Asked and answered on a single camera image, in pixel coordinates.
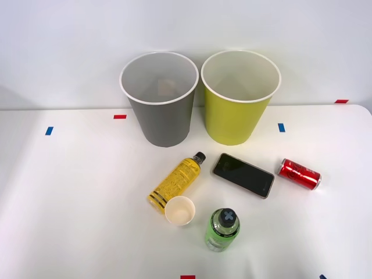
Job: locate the yellow bottle with black cap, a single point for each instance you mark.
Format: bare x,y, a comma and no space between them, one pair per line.
177,180

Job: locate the yellow-green plastic waste bin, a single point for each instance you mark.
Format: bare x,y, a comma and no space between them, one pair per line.
232,122

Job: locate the green bottle with grey cap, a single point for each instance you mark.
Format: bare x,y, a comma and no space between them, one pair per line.
222,231

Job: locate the grey plastic waste bin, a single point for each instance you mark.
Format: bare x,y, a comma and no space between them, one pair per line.
162,122

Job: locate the red drink can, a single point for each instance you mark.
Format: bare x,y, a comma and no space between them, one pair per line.
299,173

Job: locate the black smartphone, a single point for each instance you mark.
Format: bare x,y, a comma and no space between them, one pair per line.
243,175

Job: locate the small white paper cup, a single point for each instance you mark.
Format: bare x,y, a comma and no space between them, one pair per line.
180,214

